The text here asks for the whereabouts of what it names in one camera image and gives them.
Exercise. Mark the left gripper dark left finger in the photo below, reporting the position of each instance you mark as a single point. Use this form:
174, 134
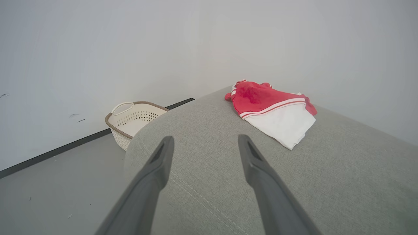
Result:
153, 176

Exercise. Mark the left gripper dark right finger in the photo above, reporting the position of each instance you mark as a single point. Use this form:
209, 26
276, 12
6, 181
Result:
264, 186

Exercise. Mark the red and white garment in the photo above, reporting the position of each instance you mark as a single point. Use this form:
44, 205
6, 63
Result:
261, 98

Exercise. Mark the cream perforated laundry basket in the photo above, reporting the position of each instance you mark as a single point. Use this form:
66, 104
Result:
130, 124

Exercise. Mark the grey fabric sofa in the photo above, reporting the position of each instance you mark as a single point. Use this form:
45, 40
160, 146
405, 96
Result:
326, 182

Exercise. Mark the black baseboard strip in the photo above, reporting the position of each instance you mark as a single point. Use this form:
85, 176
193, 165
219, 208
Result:
65, 149

